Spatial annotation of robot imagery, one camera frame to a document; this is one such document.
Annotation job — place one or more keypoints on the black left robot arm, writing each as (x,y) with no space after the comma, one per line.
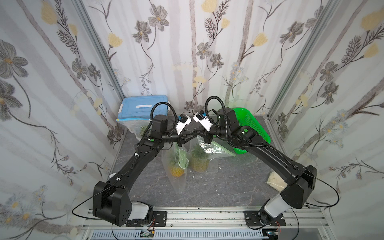
(111,201)

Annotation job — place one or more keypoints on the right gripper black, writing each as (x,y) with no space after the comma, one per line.
(207,132)

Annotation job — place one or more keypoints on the white perforated cable duct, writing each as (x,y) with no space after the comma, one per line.
(210,234)

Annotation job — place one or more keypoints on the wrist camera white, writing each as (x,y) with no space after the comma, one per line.
(201,117)
(183,121)

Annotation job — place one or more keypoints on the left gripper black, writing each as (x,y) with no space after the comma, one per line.
(181,137)

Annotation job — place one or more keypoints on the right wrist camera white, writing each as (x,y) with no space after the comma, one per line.
(201,117)

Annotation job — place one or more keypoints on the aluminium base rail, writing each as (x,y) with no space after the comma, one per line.
(234,218)

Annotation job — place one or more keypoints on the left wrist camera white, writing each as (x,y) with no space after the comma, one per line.
(183,121)

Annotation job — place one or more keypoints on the green plastic perforated basket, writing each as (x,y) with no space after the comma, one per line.
(245,138)

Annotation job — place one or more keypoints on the zip-top bag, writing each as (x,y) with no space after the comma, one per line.
(179,184)
(215,151)
(138,127)

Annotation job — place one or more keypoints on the pineapple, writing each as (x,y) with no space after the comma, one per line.
(177,164)
(199,159)

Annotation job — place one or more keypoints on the beige cloth pad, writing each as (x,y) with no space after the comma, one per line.
(276,182)

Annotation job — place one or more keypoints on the blue lid storage box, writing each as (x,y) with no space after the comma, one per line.
(138,108)

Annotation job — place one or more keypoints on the zip-top bag by box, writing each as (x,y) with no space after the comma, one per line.
(138,127)

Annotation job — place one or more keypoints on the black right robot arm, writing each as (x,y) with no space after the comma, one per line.
(220,121)

